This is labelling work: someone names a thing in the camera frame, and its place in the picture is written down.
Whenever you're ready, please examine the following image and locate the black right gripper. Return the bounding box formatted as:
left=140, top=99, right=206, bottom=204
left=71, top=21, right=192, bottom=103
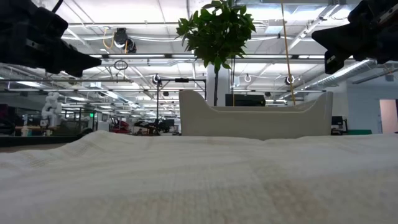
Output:
left=312, top=0, right=398, bottom=75

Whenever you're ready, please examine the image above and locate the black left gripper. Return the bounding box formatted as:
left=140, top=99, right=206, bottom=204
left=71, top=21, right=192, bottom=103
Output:
left=27, top=6, right=103, bottom=78

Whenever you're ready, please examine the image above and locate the grey plastic tupperware container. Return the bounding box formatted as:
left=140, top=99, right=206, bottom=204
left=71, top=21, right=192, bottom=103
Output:
left=178, top=89, right=334, bottom=141

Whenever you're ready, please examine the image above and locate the white humanoid robot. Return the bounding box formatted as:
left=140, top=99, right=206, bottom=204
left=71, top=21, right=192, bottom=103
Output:
left=41, top=91, right=63, bottom=128

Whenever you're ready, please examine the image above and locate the red machine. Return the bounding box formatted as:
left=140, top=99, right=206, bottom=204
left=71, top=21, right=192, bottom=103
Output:
left=109, top=117, right=131, bottom=134

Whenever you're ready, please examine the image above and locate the pink door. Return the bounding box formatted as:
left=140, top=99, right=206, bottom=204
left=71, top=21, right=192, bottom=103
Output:
left=379, top=98, right=398, bottom=134

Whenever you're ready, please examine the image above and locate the green potted plant black pot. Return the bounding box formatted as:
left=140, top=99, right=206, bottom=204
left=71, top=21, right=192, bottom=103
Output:
left=175, top=0, right=256, bottom=106

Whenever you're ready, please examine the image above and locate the white checked dish towel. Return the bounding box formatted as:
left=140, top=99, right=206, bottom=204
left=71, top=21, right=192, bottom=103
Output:
left=0, top=129, right=398, bottom=224

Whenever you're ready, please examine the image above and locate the silver ventilation duct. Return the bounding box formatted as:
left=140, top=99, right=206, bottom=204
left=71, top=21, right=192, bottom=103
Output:
left=306, top=58, right=379, bottom=91

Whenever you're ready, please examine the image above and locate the hanging ceiling cable reel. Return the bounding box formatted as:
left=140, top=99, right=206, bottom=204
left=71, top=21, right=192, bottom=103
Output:
left=113, top=27, right=137, bottom=54

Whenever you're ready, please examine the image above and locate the yellow cable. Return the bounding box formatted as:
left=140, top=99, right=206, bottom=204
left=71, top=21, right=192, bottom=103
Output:
left=279, top=0, right=297, bottom=106

